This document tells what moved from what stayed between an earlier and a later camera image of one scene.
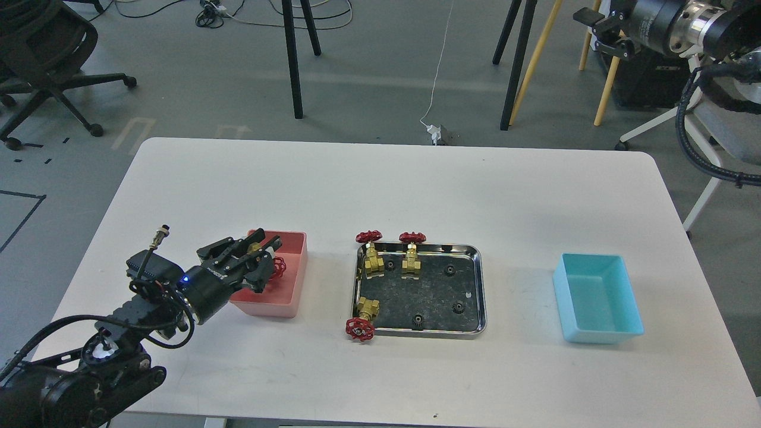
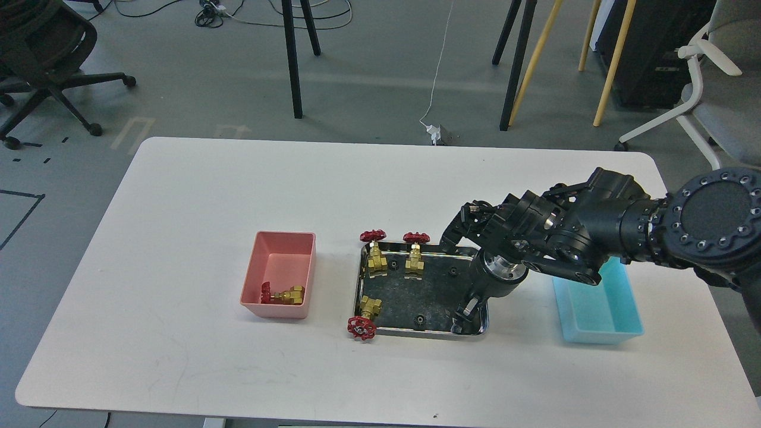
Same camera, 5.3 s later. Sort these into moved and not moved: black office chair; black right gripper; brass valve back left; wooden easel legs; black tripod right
Moved: black right gripper
Not moved: brass valve back left; black office chair; wooden easel legs; black tripod right
